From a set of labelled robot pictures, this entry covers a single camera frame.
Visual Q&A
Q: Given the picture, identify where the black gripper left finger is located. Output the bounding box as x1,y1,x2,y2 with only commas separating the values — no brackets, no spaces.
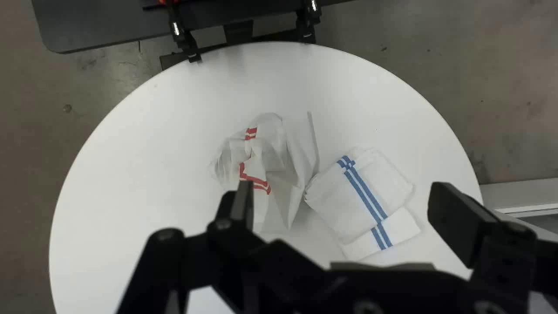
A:
213,181,255,230

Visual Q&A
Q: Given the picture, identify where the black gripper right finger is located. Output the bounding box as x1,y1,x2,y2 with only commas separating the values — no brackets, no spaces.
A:
428,181,536,272

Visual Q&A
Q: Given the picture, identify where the white towel with red stripes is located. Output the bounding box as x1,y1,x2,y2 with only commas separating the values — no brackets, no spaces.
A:
213,111,320,231

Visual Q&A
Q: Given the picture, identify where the round white table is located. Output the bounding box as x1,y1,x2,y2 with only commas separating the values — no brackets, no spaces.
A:
49,41,480,314

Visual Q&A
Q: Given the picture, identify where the white towel with blue stripes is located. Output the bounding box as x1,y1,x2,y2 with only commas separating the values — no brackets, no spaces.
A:
306,148,422,259

